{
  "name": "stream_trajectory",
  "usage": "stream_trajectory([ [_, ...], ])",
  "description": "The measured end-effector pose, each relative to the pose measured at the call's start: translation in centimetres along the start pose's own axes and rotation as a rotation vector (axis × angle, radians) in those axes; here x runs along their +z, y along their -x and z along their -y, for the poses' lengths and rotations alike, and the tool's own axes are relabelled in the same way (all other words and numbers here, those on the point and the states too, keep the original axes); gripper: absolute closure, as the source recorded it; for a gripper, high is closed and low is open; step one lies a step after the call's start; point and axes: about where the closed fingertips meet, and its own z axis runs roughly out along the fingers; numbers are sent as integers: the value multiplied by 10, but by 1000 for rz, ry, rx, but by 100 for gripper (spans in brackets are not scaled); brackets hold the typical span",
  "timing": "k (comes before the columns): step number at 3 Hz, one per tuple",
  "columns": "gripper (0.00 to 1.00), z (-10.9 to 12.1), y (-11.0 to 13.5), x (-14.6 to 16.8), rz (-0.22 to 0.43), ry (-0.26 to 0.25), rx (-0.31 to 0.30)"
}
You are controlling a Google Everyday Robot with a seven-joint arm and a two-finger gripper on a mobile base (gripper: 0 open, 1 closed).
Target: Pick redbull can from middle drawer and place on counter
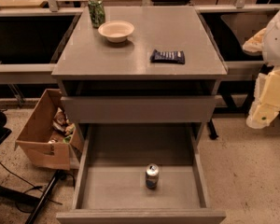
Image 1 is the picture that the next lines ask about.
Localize green soda can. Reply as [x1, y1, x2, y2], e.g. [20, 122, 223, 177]
[88, 0, 105, 28]

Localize blue silver redbull can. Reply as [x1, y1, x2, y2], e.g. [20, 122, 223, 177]
[146, 163, 160, 189]

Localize cardboard box with trash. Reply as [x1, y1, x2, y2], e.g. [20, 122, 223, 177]
[15, 89, 83, 170]

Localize open grey middle drawer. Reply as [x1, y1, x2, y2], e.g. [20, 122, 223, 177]
[57, 124, 226, 224]

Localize grey drawer cabinet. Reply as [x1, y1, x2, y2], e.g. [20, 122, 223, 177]
[50, 5, 229, 133]

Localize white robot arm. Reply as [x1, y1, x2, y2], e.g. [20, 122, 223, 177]
[243, 10, 280, 129]

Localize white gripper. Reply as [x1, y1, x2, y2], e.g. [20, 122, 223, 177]
[246, 67, 280, 129]

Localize dark blue snack packet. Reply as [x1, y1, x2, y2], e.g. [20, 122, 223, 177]
[150, 49, 185, 64]

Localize black tripod leg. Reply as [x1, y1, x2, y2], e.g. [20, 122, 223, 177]
[25, 170, 64, 224]

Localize black floor cable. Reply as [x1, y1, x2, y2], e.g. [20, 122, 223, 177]
[0, 154, 77, 215]

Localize grey top drawer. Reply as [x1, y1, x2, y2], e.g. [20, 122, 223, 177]
[62, 96, 215, 124]

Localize white paper bowl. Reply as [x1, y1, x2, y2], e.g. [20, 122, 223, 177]
[98, 21, 134, 43]

